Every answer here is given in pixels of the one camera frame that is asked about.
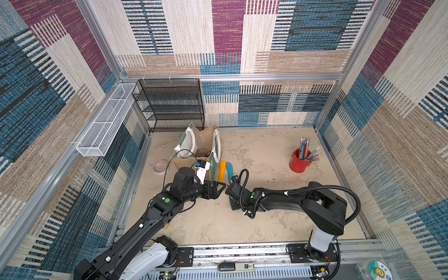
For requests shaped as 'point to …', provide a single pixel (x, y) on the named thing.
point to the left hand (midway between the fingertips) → (219, 184)
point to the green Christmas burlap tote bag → (194, 144)
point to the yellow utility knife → (222, 166)
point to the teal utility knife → (230, 168)
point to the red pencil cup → (297, 165)
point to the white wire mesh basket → (98, 138)
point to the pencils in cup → (304, 143)
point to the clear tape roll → (160, 167)
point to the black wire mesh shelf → (170, 104)
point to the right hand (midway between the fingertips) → (238, 201)
